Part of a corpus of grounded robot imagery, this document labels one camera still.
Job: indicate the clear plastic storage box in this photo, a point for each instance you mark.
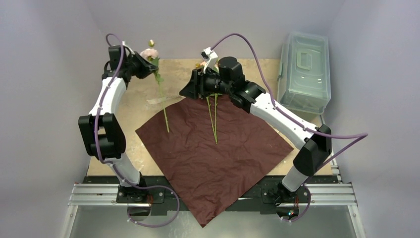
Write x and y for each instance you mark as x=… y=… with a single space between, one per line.
x=304 y=75

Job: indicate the white flower stem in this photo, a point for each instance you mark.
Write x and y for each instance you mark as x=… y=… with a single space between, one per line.
x=213 y=101

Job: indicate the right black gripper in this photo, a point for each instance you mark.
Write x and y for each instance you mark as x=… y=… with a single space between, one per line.
x=198 y=85

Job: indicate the dark red wrapping paper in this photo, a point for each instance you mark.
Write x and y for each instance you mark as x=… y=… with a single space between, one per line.
x=248 y=148

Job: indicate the pale pink flower stem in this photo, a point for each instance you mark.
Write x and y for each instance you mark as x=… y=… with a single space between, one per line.
x=152 y=56

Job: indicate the peach flower stem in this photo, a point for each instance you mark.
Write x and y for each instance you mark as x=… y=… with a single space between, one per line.
x=198 y=65

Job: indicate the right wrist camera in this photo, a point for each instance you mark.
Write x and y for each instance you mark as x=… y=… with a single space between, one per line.
x=209 y=57

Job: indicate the cream ribbon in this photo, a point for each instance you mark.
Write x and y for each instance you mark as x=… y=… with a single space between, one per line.
x=161 y=99

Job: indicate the aluminium rail frame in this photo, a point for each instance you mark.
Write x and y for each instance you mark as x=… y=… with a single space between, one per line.
x=265 y=196

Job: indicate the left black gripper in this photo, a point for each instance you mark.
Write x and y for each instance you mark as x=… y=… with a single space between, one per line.
x=146 y=67

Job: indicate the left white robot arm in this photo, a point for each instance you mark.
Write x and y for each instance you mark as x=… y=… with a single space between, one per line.
x=101 y=132

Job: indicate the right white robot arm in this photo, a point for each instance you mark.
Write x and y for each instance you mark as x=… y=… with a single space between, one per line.
x=314 y=148

